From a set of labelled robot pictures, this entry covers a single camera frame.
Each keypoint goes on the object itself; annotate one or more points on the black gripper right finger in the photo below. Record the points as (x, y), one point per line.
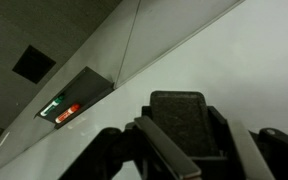
(247, 156)

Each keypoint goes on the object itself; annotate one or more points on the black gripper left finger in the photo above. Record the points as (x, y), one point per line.
(167, 150)

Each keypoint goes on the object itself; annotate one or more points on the black whiteboard eraser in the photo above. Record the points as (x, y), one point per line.
(180, 123)

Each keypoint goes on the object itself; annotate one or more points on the white whiteboard panel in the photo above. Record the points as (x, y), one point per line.
(250, 66)

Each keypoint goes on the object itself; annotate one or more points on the green capped whiteboard marker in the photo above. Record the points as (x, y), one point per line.
(52, 106)

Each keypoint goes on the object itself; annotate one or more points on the black marker tray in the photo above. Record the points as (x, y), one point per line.
(87, 90)

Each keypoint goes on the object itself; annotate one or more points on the black floor panel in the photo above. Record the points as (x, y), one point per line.
(34, 64)

